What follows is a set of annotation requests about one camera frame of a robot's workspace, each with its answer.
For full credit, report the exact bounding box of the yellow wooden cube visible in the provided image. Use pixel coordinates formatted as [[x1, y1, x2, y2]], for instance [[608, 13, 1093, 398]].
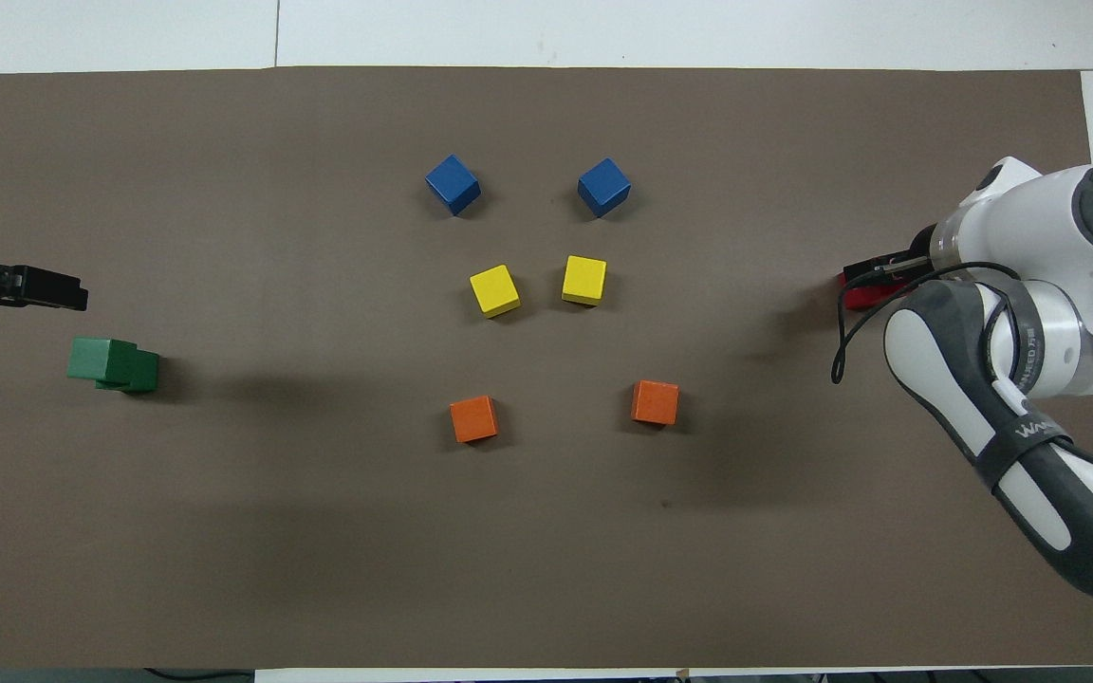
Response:
[[562, 255, 607, 307], [469, 265, 522, 319]]

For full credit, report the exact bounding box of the black cable on floor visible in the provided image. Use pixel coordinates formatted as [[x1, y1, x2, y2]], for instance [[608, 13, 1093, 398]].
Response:
[[143, 667, 255, 683]]

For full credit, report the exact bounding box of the green wooden cube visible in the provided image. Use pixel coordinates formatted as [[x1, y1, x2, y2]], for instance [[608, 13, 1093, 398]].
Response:
[[96, 350, 160, 395], [67, 338, 139, 383]]

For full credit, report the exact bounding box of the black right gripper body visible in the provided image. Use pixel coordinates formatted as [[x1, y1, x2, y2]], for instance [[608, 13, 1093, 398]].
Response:
[[906, 223, 940, 279]]

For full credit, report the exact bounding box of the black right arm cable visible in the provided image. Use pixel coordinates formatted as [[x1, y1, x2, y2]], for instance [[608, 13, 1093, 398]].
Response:
[[830, 261, 1024, 386]]

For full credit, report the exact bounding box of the brown paper table mat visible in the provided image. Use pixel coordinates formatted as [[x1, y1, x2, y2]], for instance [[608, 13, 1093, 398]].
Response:
[[0, 65, 1093, 670]]

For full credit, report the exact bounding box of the blue wooden cube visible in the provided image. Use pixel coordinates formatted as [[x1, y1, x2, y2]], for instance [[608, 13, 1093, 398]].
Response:
[[577, 157, 632, 218], [425, 155, 482, 216]]

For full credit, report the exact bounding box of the orange wooden cube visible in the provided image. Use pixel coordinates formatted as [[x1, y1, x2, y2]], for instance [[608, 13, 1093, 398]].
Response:
[[450, 395, 499, 444], [631, 379, 680, 427]]

